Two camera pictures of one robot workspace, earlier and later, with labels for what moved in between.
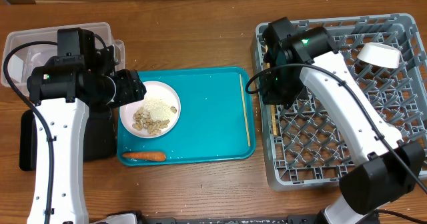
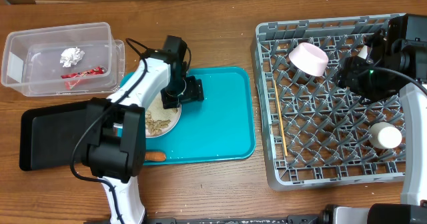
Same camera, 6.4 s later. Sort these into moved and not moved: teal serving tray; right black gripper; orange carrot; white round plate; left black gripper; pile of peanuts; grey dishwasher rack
Moved: right black gripper; left black gripper
Not moved: teal serving tray; white round plate; grey dishwasher rack; pile of peanuts; orange carrot
